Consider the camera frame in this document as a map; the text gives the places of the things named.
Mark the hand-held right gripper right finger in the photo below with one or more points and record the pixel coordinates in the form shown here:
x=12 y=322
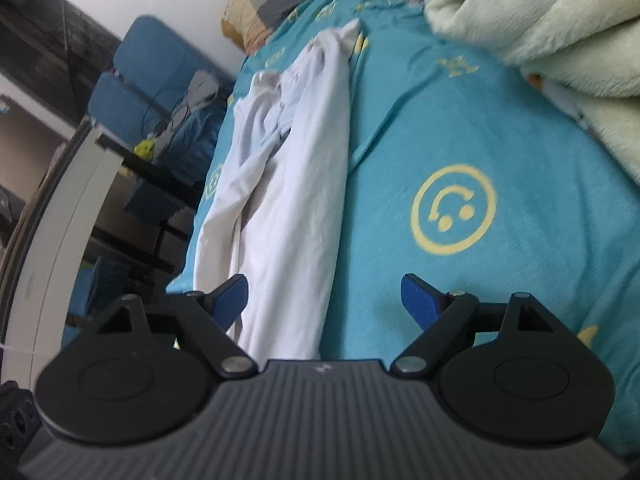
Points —
x=420 y=300

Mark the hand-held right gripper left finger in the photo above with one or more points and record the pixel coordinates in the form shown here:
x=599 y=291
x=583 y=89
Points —
x=231 y=300

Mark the white shirt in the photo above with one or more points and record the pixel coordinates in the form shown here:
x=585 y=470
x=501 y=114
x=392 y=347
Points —
x=295 y=185

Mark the black desk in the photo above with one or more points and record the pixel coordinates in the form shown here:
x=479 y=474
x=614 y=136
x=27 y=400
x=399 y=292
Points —
x=145 y=175

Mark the teal smiley print bed sheet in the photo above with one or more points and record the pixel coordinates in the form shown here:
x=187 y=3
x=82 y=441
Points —
x=450 y=135

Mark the white furniture panel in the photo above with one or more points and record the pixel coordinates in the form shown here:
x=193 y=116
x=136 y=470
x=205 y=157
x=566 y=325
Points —
x=65 y=220

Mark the grey cloth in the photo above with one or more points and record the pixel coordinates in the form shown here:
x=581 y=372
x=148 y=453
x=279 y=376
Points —
x=197 y=95

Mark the blue covered chair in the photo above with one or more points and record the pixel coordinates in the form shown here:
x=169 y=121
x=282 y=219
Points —
x=145 y=65

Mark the light green fleece blanket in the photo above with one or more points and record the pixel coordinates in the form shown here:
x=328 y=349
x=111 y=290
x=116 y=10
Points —
x=550 y=15

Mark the dark window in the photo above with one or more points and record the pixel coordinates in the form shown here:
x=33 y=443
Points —
x=60 y=35

